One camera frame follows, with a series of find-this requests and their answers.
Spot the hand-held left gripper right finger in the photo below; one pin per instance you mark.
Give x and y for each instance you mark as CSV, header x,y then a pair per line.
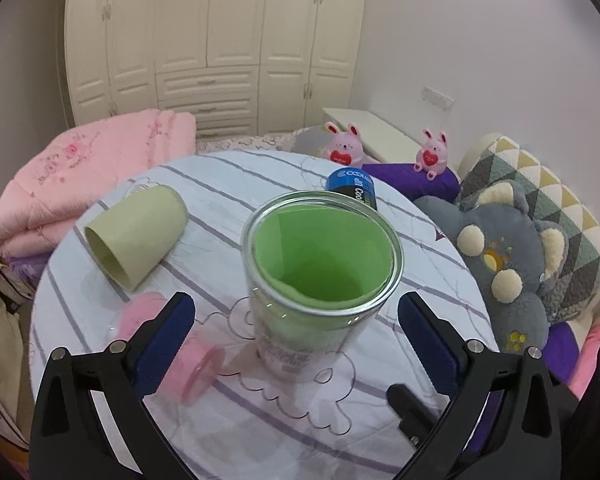
x,y
430,347

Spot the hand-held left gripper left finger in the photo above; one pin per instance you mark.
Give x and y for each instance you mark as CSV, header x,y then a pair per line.
x,y
164,347

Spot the pink cup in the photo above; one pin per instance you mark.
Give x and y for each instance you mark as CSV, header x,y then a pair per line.
x,y
200,366

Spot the pale green cup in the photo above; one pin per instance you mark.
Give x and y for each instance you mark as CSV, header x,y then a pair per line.
x,y
140,230

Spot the grey plush bear cushion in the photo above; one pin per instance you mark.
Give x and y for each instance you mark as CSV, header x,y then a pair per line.
x,y
510,245

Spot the clear flower-shaped mat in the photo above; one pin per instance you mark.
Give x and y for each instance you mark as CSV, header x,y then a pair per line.
x,y
290,402

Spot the purple blanket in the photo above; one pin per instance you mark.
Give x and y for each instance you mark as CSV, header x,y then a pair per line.
x,y
567,350

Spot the clear jar with green liner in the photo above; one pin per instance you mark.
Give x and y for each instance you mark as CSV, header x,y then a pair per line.
x,y
320,260

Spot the beige garment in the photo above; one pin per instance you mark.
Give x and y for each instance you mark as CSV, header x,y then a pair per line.
x,y
0,320

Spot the purple pillow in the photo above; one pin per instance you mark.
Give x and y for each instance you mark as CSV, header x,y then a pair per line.
x,y
405,181

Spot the blue can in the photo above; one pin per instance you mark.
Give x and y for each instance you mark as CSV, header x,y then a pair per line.
x,y
347,183

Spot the pink bunny toy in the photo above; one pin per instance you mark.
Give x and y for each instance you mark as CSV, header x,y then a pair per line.
x,y
431,156
342,151

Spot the triangle-patterned quilted cushion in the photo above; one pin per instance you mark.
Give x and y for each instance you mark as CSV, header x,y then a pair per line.
x,y
555,195

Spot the pink folded quilt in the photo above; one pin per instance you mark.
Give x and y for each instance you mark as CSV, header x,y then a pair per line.
x,y
95,155

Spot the white bedside shelf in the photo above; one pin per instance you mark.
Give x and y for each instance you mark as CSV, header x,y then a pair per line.
x,y
380,130

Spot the floral bedsheet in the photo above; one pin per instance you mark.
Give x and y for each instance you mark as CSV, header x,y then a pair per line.
x,y
260,141

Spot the cream wardrobe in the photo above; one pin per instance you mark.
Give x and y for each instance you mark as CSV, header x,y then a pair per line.
x,y
205,35

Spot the white wall plate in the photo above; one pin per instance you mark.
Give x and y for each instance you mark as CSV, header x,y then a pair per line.
x,y
437,96

